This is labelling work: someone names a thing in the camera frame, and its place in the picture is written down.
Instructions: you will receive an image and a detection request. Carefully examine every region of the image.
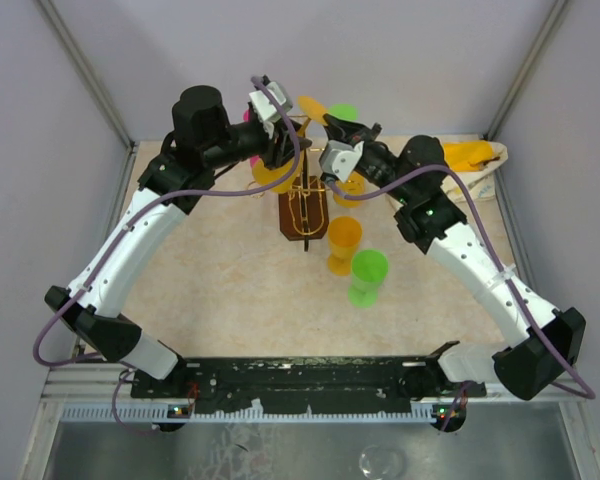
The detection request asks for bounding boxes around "green wine glass back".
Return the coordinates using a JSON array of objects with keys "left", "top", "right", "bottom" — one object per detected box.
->
[{"left": 328, "top": 103, "right": 358, "bottom": 122}]

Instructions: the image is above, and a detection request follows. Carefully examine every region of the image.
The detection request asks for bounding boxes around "green wine glass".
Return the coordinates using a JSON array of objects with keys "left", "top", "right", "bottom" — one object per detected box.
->
[
  {"left": 348, "top": 249, "right": 389, "bottom": 308},
  {"left": 328, "top": 103, "right": 358, "bottom": 122}
]

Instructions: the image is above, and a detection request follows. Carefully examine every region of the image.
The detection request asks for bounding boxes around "pink wine glass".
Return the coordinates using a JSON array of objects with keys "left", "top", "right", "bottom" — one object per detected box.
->
[{"left": 243, "top": 109, "right": 262, "bottom": 168}]

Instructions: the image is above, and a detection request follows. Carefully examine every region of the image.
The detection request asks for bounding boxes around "orange wine glass front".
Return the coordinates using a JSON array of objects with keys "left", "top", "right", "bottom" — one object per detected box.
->
[{"left": 251, "top": 95, "right": 329, "bottom": 195}]

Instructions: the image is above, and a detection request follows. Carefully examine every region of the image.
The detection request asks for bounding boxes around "orange wine glass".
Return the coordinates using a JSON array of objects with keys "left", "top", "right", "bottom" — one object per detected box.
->
[
  {"left": 327, "top": 216, "right": 363, "bottom": 276},
  {"left": 333, "top": 172, "right": 366, "bottom": 209},
  {"left": 251, "top": 95, "right": 329, "bottom": 195}
]

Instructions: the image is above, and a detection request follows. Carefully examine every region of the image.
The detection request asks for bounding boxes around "green wine glass front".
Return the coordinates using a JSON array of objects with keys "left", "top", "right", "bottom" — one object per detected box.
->
[{"left": 348, "top": 249, "right": 389, "bottom": 308}]

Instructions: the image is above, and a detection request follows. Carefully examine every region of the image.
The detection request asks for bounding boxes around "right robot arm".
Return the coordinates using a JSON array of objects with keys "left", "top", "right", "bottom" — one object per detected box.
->
[{"left": 319, "top": 114, "right": 586, "bottom": 400}]

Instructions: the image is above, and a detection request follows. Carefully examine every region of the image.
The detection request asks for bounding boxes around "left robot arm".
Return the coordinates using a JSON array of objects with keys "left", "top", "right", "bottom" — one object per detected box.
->
[{"left": 44, "top": 77, "right": 306, "bottom": 397}]

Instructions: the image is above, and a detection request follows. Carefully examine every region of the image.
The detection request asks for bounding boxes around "yellow patterned cloth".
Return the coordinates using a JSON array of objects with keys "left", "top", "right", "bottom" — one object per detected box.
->
[{"left": 442, "top": 140, "right": 508, "bottom": 201}]

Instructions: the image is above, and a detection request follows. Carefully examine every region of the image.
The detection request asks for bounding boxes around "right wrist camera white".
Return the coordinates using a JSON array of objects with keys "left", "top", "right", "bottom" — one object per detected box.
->
[{"left": 319, "top": 140, "right": 364, "bottom": 183}]

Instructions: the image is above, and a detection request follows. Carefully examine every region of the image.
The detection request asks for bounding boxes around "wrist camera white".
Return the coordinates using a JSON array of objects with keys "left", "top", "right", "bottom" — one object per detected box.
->
[
  {"left": 319, "top": 140, "right": 364, "bottom": 183},
  {"left": 249, "top": 76, "right": 293, "bottom": 139}
]

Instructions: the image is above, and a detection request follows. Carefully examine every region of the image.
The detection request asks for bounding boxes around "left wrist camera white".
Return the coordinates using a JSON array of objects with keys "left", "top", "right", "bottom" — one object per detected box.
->
[{"left": 249, "top": 76, "right": 293, "bottom": 139}]

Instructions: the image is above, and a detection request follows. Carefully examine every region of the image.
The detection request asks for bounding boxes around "gold wire glass rack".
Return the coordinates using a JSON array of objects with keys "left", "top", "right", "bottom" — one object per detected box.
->
[{"left": 244, "top": 112, "right": 369, "bottom": 251}]

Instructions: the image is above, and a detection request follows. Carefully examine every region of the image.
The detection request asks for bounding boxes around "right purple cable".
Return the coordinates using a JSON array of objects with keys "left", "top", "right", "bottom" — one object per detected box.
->
[{"left": 324, "top": 164, "right": 597, "bottom": 434}]

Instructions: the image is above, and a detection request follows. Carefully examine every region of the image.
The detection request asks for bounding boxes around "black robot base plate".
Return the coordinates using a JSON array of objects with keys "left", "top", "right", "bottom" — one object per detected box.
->
[{"left": 131, "top": 354, "right": 462, "bottom": 414}]

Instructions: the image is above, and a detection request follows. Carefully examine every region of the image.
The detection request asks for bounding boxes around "white cable duct strip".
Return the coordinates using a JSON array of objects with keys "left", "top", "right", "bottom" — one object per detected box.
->
[{"left": 59, "top": 401, "right": 444, "bottom": 422}]

